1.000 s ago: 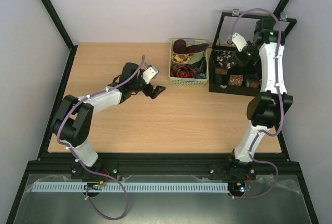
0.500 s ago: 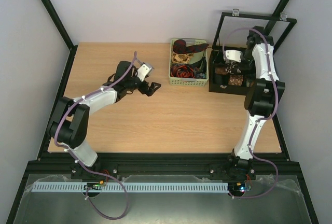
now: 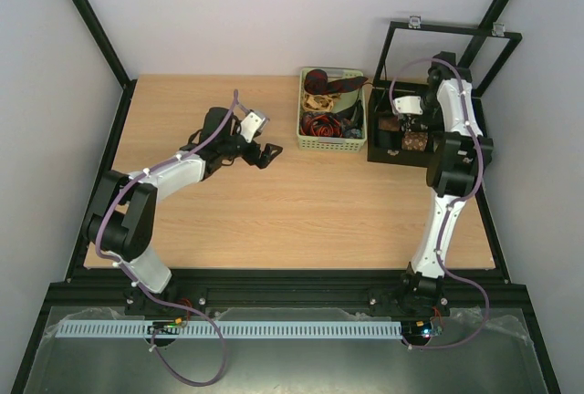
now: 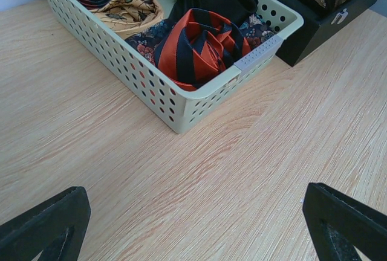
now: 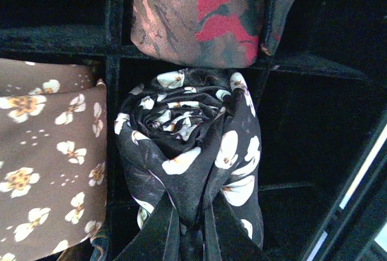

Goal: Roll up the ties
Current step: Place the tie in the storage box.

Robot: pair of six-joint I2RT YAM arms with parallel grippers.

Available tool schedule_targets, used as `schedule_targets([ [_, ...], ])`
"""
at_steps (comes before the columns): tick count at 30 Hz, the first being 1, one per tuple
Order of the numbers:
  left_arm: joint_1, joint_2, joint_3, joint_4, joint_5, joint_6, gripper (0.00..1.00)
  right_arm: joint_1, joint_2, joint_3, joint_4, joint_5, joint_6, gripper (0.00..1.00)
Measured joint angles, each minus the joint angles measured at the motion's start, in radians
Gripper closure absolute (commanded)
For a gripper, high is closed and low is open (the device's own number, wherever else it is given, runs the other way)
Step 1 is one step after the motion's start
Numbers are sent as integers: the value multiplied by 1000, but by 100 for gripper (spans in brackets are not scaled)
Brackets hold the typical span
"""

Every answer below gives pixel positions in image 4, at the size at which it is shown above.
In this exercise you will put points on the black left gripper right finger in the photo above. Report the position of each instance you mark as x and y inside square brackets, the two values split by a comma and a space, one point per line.
[340, 226]

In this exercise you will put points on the red navy striped tie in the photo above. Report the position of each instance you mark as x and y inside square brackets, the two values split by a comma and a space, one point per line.
[201, 45]

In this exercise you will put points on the navy floral brocade tie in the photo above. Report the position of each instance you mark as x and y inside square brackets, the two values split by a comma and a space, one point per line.
[254, 29]

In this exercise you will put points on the beige patterned tie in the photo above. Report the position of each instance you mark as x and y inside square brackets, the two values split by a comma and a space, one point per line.
[130, 17]

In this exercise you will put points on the light green plastic basket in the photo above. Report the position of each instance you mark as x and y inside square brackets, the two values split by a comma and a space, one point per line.
[179, 109]

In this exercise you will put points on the black tie storage box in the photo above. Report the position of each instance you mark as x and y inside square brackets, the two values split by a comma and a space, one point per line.
[318, 27]

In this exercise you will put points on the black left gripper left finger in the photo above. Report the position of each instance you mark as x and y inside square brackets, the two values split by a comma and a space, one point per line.
[54, 229]

